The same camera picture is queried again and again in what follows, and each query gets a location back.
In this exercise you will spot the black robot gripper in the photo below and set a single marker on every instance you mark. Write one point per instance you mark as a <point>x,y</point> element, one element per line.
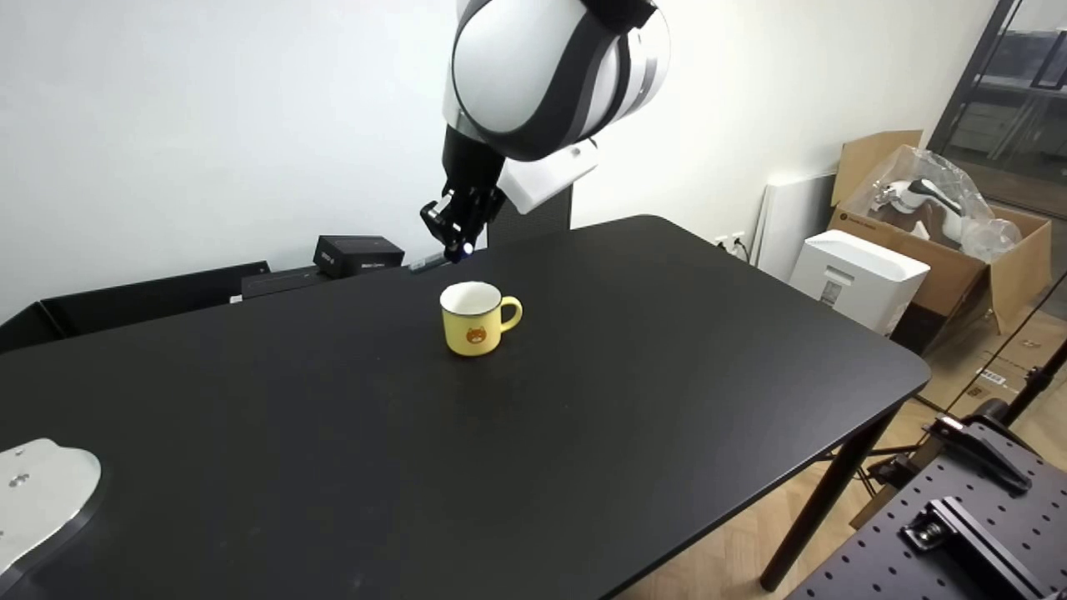
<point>471,167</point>

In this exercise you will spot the blue marker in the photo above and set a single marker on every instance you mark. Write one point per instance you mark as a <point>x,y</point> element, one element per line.
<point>462,255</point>

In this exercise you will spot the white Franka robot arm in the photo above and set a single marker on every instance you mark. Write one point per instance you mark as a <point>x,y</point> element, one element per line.
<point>512,69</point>

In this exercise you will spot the yellow enamel cup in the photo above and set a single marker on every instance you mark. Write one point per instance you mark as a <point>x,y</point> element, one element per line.
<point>471,330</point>

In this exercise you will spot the small black box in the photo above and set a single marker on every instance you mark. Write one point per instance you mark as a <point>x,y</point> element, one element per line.
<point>355,255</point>

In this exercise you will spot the dark grey flat box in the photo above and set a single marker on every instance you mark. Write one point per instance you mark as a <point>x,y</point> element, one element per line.
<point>285,280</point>

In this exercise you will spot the white flat panel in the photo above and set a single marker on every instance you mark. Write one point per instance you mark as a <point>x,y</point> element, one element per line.
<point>788,222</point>

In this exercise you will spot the long black flat case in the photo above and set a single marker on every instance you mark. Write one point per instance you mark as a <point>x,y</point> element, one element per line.
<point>122,300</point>

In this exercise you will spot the white boxy appliance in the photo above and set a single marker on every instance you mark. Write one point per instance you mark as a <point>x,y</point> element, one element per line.
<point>860,275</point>

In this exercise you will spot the black table leg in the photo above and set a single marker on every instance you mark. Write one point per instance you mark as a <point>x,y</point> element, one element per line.
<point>827,495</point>

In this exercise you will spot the clear plastic bag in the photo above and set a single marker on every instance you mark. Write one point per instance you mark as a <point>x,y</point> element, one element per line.
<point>946,201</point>

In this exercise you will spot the brown cardboard box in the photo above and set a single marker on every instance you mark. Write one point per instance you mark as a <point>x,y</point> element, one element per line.
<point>953,279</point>

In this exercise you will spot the black perforated breadboard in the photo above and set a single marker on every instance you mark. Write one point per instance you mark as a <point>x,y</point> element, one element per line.
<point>888,568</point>

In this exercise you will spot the black framed glass door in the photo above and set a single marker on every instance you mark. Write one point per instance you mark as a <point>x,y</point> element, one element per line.
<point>1000,122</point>

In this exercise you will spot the black slanted pole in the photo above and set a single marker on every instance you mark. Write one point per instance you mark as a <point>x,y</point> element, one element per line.
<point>1039,386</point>

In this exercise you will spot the white wall socket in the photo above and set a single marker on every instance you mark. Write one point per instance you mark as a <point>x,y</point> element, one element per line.
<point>735,240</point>

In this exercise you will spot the white round base plate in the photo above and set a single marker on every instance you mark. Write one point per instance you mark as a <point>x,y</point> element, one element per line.
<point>37,495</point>

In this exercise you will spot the black metal bracket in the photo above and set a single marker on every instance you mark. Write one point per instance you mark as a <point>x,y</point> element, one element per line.
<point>986,450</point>

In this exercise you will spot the black rail clamp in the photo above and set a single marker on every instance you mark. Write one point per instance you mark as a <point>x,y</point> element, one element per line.
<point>970,546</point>

